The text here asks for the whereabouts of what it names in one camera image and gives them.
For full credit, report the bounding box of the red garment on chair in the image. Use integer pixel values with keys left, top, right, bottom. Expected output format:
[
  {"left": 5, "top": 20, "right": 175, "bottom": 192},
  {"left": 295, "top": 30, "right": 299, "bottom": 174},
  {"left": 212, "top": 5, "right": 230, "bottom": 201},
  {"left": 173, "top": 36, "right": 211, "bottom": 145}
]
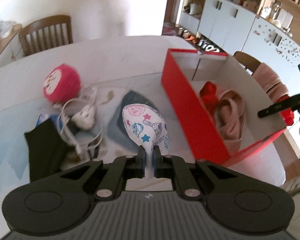
[{"left": 280, "top": 109, "right": 294, "bottom": 126}]

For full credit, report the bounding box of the white cabinet wall unit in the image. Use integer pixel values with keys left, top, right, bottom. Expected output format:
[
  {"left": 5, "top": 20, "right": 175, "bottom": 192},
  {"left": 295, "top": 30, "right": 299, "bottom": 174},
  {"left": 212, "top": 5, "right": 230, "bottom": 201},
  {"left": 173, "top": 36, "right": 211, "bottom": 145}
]
[{"left": 177, "top": 0, "right": 300, "bottom": 156}]

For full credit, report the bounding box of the pink fluffy plush toy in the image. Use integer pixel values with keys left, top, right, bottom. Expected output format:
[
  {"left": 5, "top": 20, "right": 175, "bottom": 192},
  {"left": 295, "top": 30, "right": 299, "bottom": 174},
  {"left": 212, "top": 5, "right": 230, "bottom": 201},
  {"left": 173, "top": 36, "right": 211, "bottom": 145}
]
[{"left": 43, "top": 64, "right": 81, "bottom": 104}]

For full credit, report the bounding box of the far wooden chair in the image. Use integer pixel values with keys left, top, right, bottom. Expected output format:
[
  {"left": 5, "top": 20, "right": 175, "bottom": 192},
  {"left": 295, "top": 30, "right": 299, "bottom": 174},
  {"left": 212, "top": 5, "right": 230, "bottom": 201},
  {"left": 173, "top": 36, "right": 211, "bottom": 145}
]
[{"left": 18, "top": 15, "right": 73, "bottom": 56}]

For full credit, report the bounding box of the pink fleece cloth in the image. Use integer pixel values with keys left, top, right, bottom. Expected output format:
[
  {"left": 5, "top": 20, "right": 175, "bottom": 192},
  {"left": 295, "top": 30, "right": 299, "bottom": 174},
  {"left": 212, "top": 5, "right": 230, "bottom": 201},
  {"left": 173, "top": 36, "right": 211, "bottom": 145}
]
[{"left": 216, "top": 89, "right": 246, "bottom": 155}]

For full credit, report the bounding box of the cartoon print face mask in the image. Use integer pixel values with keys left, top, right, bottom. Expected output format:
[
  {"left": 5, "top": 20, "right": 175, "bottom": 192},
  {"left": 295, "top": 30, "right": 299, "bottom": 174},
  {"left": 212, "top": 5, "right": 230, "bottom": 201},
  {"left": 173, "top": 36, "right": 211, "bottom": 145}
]
[{"left": 122, "top": 103, "right": 169, "bottom": 155}]

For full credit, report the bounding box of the near wooden chair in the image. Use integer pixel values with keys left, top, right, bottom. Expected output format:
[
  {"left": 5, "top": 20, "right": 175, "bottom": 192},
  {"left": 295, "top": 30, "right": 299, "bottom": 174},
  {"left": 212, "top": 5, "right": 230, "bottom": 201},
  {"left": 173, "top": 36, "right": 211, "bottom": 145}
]
[{"left": 234, "top": 51, "right": 261, "bottom": 75}]

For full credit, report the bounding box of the white plush brooch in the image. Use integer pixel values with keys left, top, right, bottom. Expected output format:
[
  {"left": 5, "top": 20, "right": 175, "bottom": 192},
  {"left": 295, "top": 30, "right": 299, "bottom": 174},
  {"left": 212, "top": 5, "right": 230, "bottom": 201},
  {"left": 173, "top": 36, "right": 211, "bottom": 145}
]
[{"left": 71, "top": 105, "right": 96, "bottom": 130}]

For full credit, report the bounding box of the blue tissue pack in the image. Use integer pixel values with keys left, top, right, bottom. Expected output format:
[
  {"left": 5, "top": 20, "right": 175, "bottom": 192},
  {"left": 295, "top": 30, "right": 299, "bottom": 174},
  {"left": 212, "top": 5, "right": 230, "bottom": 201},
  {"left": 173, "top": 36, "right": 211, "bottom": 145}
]
[{"left": 36, "top": 113, "right": 61, "bottom": 131}]

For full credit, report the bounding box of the black cloth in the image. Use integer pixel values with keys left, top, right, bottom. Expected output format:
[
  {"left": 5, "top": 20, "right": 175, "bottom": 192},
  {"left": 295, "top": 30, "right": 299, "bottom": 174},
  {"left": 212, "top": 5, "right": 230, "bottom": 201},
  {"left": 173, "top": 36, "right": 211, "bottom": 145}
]
[{"left": 24, "top": 119, "right": 71, "bottom": 182}]

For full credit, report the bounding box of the wooden chair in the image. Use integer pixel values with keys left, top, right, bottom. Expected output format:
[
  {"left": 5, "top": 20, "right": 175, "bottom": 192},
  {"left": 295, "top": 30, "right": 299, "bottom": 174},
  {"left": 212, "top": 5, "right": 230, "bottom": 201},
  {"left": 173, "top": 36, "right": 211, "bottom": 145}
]
[
  {"left": 18, "top": 15, "right": 73, "bottom": 56},
  {"left": 234, "top": 51, "right": 261, "bottom": 75}
]

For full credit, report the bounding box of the white side cabinet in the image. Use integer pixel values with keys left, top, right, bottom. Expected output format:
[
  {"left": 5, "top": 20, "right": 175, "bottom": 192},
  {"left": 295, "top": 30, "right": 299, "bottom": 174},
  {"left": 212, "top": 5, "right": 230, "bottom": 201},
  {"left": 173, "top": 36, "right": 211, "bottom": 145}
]
[{"left": 0, "top": 24, "right": 24, "bottom": 68}]

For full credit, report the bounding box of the dark wooden door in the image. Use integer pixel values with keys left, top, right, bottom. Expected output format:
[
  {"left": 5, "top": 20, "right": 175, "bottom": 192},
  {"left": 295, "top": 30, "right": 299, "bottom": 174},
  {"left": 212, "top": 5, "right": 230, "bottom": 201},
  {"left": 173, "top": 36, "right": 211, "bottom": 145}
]
[{"left": 163, "top": 0, "right": 184, "bottom": 28}]

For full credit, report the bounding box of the red patterned rug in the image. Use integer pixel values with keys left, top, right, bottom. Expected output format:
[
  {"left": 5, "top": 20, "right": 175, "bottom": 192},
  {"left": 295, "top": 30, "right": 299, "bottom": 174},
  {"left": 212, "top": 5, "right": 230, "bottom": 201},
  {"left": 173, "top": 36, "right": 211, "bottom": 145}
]
[{"left": 161, "top": 23, "right": 180, "bottom": 36}]

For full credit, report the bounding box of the red and white cardboard box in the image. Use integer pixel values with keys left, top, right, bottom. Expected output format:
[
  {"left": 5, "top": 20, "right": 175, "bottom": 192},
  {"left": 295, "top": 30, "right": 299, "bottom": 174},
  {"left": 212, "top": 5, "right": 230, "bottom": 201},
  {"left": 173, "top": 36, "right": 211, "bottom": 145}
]
[{"left": 161, "top": 49, "right": 286, "bottom": 167}]

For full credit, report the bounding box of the white usb cable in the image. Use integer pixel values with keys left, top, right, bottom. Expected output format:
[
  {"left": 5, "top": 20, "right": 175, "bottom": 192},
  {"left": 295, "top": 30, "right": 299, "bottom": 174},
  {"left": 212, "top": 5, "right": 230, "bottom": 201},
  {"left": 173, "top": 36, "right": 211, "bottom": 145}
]
[{"left": 55, "top": 86, "right": 103, "bottom": 162}]

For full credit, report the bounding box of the red knotted cloth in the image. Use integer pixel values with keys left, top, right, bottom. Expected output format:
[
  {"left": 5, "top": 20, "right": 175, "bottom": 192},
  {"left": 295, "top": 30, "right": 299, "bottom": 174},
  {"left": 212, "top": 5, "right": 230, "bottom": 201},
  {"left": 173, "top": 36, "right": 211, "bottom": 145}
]
[{"left": 199, "top": 81, "right": 219, "bottom": 115}]

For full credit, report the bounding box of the pink fringed scarf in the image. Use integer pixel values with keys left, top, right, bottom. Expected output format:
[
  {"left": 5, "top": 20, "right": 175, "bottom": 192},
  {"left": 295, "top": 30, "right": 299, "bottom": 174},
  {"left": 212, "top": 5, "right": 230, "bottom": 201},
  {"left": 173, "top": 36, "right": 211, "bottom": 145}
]
[{"left": 252, "top": 63, "right": 288, "bottom": 102}]

